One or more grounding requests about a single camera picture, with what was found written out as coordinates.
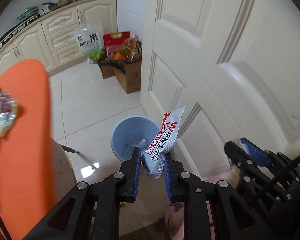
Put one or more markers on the rice bag white green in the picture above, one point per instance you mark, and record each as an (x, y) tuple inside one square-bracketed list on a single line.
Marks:
[(89, 42)]

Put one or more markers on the orange round tablecloth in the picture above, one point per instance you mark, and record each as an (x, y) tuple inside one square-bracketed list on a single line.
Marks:
[(27, 190)]

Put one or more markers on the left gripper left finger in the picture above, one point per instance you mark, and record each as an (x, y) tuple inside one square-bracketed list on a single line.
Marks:
[(92, 211)]

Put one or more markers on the blue trash bin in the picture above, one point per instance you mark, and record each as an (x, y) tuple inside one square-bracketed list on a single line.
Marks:
[(134, 131)]

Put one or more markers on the gas stove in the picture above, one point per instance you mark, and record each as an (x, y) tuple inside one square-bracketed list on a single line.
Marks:
[(14, 30)]

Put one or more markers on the white red snack wrapper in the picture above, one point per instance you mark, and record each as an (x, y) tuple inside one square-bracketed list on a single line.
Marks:
[(162, 143)]

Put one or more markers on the wok pan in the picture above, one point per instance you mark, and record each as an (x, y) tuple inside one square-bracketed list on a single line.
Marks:
[(57, 5)]

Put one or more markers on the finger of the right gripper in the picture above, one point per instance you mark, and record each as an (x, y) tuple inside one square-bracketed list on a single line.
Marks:
[(244, 162), (257, 155)]

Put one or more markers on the lower kitchen cabinets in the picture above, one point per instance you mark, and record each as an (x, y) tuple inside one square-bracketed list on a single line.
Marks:
[(50, 39)]

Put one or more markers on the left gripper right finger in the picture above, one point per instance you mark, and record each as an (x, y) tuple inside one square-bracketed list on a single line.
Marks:
[(211, 211)]

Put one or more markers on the cardboard box with groceries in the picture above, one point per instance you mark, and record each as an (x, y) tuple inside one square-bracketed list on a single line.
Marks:
[(124, 64)]

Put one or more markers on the green electric pot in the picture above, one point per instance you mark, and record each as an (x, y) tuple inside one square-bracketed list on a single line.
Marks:
[(29, 11)]

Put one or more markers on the rice noodle package red text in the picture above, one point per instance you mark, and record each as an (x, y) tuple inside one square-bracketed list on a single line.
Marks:
[(8, 112)]

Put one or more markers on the white door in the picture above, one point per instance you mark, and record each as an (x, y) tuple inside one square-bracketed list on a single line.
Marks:
[(234, 65)]

